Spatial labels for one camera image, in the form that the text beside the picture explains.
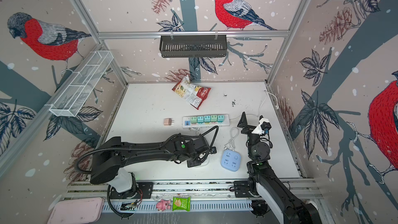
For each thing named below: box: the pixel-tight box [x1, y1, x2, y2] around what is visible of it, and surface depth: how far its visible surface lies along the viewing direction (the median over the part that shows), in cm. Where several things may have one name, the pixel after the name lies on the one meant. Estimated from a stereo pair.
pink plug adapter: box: [163, 117, 175, 126], surface depth 100 cm
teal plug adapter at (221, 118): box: [217, 115, 225, 123], surface depth 94 cm
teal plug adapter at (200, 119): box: [197, 116, 204, 123], surface depth 94 cm
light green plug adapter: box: [210, 115, 218, 122], surface depth 94 cm
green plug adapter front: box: [190, 116, 198, 124], surface depth 94 cm
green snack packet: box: [172, 196, 192, 212], surface depth 71 cm
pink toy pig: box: [155, 199, 172, 212], surface depth 70 cm
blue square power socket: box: [220, 149, 242, 172], surface depth 83 cm
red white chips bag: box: [172, 74, 212, 110], surface depth 110 cm
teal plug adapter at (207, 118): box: [203, 115, 211, 124], surface depth 94 cm
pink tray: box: [47, 197, 105, 224], surface depth 68 cm
